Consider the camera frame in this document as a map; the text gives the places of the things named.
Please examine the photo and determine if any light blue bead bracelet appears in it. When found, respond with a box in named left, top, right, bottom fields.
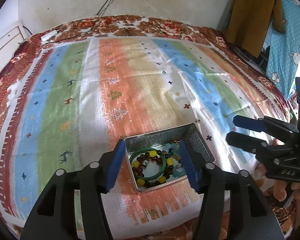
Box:
left=165, top=142, right=188, bottom=178

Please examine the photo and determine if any hanging brown jacket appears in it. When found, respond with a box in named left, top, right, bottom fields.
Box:
left=223, top=0, right=286, bottom=57

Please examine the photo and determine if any silver metal tin box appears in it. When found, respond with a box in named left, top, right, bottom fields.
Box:
left=125, top=123, right=215, bottom=192

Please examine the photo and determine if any blue patterned curtain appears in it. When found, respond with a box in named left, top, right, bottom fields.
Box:
left=266, top=0, right=300, bottom=100

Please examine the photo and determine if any floral brown bedspread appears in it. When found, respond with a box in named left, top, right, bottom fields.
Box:
left=0, top=15, right=300, bottom=240

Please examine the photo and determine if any person's right hand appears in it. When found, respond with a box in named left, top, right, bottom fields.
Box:
left=255, top=162, right=300, bottom=205

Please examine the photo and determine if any white headboard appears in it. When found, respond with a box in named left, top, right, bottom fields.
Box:
left=0, top=21, right=28, bottom=73

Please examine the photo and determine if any green jade bangle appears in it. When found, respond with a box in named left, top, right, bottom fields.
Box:
left=129, top=147, right=167, bottom=181

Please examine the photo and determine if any yellow black bead bracelet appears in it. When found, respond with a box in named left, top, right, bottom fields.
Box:
left=131, top=149, right=175, bottom=188

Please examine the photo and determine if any striped colourful cloth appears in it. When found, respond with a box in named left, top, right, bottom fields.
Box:
left=0, top=36, right=286, bottom=230

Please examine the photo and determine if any black power cable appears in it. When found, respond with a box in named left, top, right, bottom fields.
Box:
left=42, top=0, right=123, bottom=45

